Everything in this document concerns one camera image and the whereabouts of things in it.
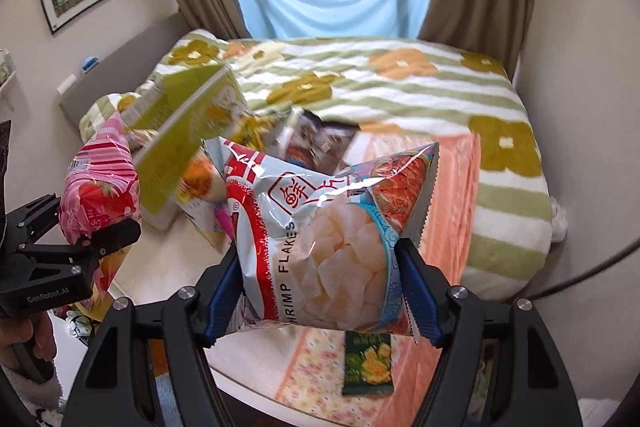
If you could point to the person's left hand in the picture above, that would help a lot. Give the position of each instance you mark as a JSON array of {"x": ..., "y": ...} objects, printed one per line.
[{"x": 44, "y": 332}]

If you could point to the dark snack packet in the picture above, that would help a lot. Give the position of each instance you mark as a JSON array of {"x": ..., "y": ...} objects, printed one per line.
[{"x": 320, "y": 142}]

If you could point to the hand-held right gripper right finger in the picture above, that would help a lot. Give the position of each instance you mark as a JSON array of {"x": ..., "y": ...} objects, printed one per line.
[{"x": 420, "y": 292}]

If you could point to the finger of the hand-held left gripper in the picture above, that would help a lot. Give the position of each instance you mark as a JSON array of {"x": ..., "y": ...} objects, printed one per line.
[
  {"x": 37, "y": 212},
  {"x": 115, "y": 234}
]

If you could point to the pink strawberry snack bag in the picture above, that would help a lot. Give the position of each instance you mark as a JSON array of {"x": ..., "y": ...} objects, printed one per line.
[{"x": 100, "y": 187}]

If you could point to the small blue object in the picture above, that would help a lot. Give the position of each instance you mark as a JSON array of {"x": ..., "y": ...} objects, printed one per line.
[{"x": 90, "y": 64}]

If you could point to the white red shrimp chips bag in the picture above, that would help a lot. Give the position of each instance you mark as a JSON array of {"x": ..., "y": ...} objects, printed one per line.
[{"x": 320, "y": 232}]

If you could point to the white wall socket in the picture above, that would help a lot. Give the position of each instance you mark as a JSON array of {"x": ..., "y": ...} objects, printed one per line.
[{"x": 66, "y": 84}]

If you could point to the white plastic bag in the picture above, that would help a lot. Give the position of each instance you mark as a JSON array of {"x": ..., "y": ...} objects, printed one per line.
[{"x": 559, "y": 222}]

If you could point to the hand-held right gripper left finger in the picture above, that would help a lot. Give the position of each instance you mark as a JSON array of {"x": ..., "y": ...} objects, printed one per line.
[{"x": 225, "y": 297}]

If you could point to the small green snack packet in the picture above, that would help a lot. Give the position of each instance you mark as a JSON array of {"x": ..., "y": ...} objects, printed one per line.
[{"x": 367, "y": 362}]

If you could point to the peach floral quilt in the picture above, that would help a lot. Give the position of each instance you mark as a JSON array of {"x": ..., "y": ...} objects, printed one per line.
[{"x": 450, "y": 207}]

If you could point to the green cardboard box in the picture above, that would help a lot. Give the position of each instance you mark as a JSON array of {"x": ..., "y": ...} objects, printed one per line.
[{"x": 175, "y": 147}]

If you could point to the orange print snack packet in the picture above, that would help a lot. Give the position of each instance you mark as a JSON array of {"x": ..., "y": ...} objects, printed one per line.
[{"x": 200, "y": 187}]

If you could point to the green striped floral blanket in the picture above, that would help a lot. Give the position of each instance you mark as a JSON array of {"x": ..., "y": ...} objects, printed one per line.
[{"x": 425, "y": 97}]

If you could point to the grey headboard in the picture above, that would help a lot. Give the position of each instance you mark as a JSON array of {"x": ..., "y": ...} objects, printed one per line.
[{"x": 130, "y": 57}]

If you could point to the person's left forearm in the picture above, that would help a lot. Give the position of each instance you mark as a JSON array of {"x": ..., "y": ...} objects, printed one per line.
[{"x": 30, "y": 399}]

